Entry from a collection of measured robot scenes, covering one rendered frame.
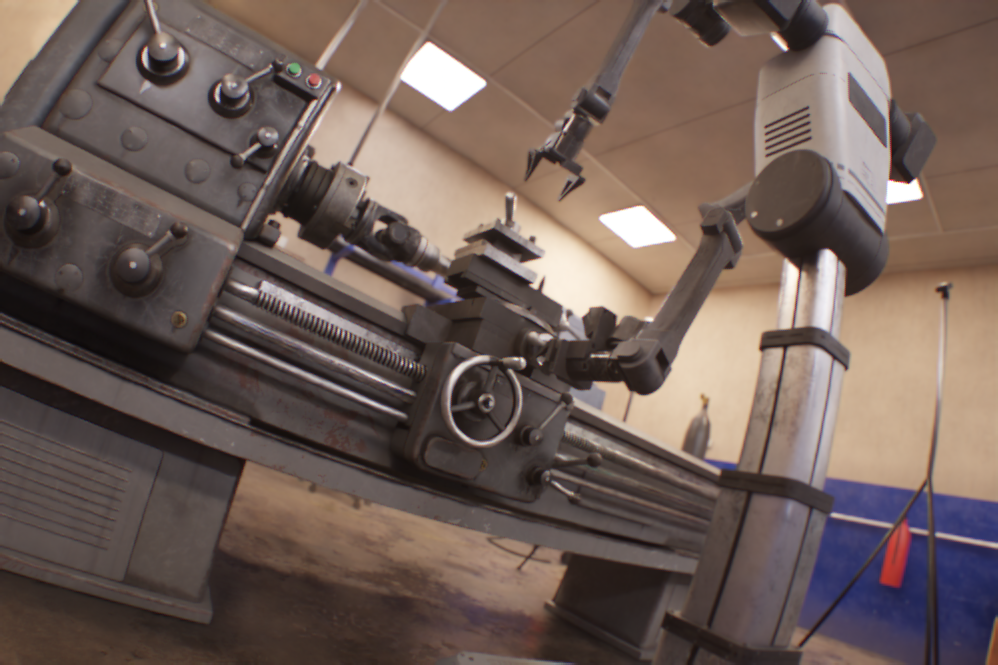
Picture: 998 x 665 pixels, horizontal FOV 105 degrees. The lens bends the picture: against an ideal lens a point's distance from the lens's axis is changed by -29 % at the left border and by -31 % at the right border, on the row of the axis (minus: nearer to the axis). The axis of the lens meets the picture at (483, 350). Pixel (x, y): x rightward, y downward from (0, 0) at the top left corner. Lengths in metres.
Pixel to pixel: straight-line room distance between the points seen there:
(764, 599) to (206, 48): 1.45
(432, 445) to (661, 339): 0.57
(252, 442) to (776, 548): 0.90
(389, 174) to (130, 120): 3.97
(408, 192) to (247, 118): 3.91
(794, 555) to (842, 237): 0.44
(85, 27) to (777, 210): 1.41
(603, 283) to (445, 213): 2.22
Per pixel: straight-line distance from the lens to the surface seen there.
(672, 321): 0.88
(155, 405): 1.04
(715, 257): 1.01
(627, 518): 1.93
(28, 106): 1.33
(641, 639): 2.23
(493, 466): 1.28
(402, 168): 5.13
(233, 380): 1.21
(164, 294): 1.04
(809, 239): 0.79
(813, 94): 0.91
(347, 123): 5.09
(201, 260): 1.05
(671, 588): 2.23
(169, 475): 1.16
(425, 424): 1.17
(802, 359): 0.73
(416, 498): 1.19
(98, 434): 1.16
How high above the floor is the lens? 0.55
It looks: 12 degrees up
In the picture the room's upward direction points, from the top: 20 degrees clockwise
